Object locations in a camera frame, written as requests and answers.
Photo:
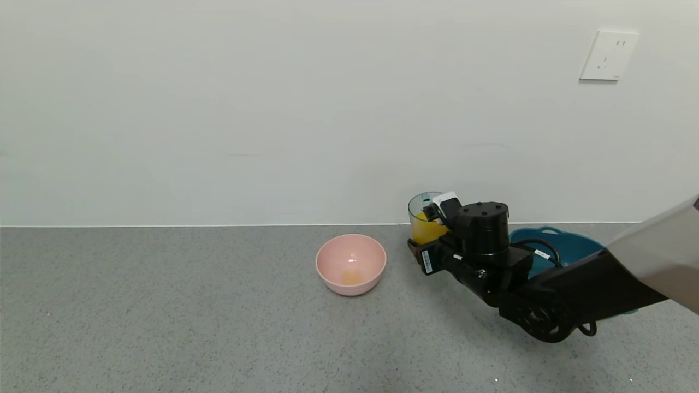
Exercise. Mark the ribbed teal glass cup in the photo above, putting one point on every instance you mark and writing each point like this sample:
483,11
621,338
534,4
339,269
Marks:
419,210

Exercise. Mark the pink bowl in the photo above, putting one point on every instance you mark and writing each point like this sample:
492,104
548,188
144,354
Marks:
349,262

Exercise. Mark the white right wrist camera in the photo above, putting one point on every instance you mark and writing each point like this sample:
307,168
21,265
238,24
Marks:
446,206

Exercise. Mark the teal plastic tray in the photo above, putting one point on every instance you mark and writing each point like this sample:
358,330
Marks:
573,248

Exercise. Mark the orange juice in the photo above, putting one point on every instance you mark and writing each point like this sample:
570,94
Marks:
426,232

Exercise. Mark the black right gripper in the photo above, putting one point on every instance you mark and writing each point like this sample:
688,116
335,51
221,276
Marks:
427,262

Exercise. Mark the white wall socket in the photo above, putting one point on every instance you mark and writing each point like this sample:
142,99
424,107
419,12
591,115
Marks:
608,55

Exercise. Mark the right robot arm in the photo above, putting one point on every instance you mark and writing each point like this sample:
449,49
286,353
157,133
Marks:
579,289

